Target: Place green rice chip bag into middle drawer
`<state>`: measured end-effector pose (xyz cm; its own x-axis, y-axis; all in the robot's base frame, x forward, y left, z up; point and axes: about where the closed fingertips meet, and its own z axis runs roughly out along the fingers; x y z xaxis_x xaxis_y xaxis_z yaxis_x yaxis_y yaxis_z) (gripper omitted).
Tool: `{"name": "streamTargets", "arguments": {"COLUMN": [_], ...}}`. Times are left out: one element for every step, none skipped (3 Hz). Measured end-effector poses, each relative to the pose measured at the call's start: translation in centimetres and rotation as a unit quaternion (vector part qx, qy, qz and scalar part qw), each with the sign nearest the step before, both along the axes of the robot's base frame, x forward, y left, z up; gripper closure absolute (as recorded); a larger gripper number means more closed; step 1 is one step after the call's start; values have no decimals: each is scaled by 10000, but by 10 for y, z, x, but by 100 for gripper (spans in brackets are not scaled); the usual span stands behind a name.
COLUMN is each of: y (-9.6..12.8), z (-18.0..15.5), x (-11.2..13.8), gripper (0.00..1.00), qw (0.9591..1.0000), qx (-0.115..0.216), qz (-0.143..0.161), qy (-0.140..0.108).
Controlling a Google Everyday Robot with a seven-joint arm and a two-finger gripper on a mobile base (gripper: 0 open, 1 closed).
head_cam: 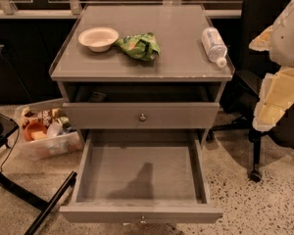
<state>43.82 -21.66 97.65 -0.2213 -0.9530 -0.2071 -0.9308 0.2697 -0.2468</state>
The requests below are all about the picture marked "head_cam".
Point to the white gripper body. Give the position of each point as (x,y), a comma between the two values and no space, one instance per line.
(288,43)

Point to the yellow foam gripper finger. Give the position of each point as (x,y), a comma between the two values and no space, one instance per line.
(262,41)
(276,97)

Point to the green rice chip bag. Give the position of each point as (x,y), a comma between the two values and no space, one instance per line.
(140,47)

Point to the closed grey top drawer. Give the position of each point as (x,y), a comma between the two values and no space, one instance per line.
(126,115)

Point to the round top drawer knob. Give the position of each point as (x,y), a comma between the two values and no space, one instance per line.
(142,118)

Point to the round drawer knob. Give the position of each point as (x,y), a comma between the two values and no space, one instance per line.
(142,118)
(142,220)

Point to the open grey middle drawer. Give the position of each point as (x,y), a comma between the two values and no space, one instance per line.
(126,174)

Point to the round middle drawer knob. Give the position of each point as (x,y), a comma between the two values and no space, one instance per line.
(142,220)

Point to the black office chair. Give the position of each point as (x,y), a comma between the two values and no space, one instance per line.
(241,94)

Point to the clear plastic water bottle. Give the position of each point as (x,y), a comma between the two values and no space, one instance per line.
(214,46)

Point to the white bowl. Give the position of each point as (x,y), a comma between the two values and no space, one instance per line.
(98,39)

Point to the clear plastic storage bin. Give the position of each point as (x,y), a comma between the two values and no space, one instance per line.
(61,137)

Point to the orange cup in bin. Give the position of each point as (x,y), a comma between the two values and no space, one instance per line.
(35,131)

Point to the black stand base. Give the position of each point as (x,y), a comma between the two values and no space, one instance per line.
(7,127)

